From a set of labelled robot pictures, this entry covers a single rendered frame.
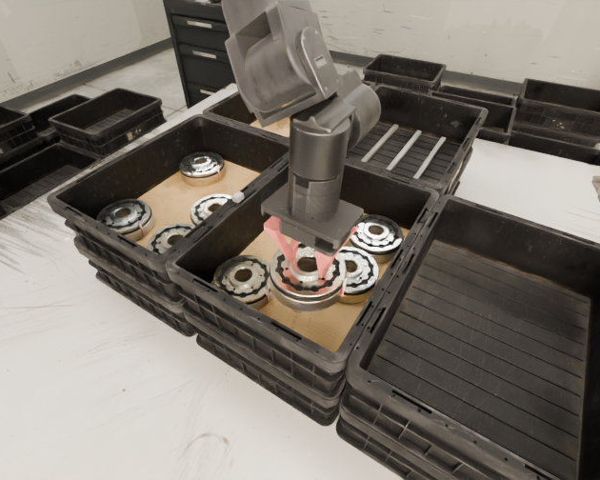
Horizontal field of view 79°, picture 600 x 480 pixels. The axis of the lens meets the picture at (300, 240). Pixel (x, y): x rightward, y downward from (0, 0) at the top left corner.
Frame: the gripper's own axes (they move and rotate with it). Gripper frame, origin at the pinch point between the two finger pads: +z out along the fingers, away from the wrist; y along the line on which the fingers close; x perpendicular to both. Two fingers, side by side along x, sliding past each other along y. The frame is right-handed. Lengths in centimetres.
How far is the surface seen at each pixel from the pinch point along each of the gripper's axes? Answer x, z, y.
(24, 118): -36, 42, 166
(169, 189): -13.8, 15.6, 45.0
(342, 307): -6.6, 14.4, -3.7
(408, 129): -70, 12, 9
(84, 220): 8.4, 6.3, 38.2
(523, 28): -343, 34, 9
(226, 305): 8.3, 5.7, 7.3
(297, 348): 8.2, 5.8, -4.1
